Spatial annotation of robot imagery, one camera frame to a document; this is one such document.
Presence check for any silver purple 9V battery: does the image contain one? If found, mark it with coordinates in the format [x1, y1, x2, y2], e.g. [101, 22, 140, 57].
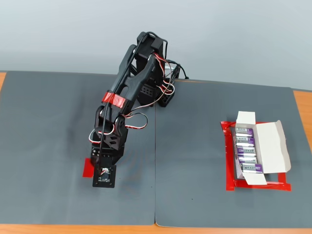
[240, 163, 263, 174]
[236, 156, 258, 165]
[235, 126, 254, 137]
[235, 145, 257, 157]
[235, 136, 255, 147]

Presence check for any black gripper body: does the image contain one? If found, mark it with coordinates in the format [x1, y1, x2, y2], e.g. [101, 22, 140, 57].
[99, 146, 125, 167]

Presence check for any black camera cable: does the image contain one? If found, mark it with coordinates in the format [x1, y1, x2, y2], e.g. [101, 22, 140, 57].
[98, 31, 190, 171]

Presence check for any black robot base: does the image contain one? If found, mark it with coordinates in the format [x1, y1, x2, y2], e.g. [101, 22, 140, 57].
[136, 70, 176, 108]

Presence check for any grey mat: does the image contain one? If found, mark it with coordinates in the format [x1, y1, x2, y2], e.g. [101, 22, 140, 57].
[155, 78, 312, 227]
[0, 70, 156, 225]

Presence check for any red white black servo wire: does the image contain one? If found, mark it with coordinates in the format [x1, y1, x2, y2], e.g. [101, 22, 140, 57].
[154, 54, 176, 98]
[123, 91, 171, 130]
[88, 127, 116, 145]

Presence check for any red tape patch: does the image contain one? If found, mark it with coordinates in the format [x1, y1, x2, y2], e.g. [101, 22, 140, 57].
[82, 157, 96, 178]

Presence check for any black square wrist camera module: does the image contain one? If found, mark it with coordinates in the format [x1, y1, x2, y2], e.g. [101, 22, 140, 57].
[92, 164, 117, 189]

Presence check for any red tape band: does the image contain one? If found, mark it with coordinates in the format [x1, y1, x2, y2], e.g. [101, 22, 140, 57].
[101, 92, 126, 108]

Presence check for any red tape frame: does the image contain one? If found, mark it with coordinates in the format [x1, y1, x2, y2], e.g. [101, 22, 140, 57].
[220, 120, 293, 192]

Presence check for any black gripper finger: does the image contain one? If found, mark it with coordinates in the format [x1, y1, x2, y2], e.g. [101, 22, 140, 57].
[90, 147, 101, 172]

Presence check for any white cardboard box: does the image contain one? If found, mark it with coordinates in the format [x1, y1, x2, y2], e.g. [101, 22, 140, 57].
[235, 111, 292, 186]

